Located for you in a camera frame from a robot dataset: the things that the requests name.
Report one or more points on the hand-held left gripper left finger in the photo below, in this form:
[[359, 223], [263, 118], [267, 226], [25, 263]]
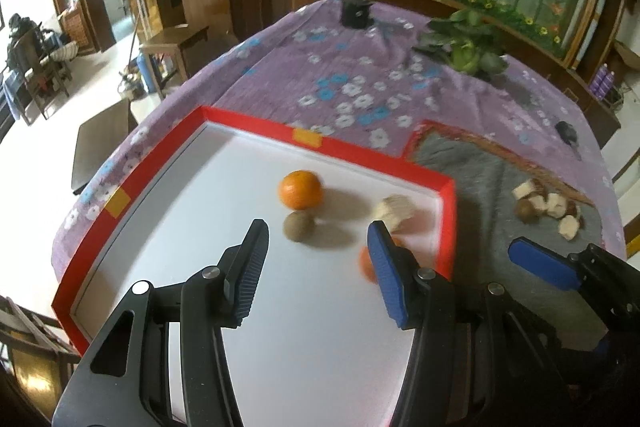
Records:
[[250, 272]]

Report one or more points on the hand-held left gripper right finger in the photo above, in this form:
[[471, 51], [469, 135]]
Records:
[[385, 277]]

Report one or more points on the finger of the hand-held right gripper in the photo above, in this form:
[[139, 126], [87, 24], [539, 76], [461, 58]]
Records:
[[542, 264]]

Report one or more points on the orange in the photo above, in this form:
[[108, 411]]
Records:
[[365, 264], [300, 189]]

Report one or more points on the red and white tray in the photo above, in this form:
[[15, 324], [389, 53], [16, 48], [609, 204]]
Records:
[[200, 207]]

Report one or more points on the pale apple chunk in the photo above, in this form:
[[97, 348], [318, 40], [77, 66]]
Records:
[[540, 203], [395, 212], [569, 227], [522, 191], [556, 206]]

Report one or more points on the brown kiwi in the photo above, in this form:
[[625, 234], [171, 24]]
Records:
[[299, 227]]

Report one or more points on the grey mat with red border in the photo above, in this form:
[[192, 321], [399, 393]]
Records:
[[475, 207]]

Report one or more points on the black car key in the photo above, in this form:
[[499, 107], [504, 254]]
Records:
[[567, 133]]

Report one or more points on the purple bottle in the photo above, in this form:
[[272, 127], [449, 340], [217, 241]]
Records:
[[599, 82], [611, 86]]

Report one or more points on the dark low table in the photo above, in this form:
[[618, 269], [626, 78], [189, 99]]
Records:
[[100, 142]]

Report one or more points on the purple floral tablecloth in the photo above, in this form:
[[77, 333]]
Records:
[[300, 72]]

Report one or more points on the green cabbage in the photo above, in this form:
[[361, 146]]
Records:
[[465, 57]]

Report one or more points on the metal kettle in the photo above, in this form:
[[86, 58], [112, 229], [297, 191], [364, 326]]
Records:
[[131, 84]]

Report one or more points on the blue bottle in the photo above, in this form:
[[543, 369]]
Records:
[[147, 74]]

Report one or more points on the wooden chair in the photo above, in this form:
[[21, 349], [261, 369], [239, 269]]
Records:
[[30, 347], [30, 67]]

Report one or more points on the wooden stool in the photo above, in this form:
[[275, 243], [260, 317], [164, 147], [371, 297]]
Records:
[[175, 39]]

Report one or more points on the small black box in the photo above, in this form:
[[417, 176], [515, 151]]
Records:
[[355, 13]]

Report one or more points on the wooden cabinet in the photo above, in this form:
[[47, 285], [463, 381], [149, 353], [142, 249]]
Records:
[[210, 2]]

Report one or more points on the wicker basket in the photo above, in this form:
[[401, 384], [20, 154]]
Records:
[[72, 27]]

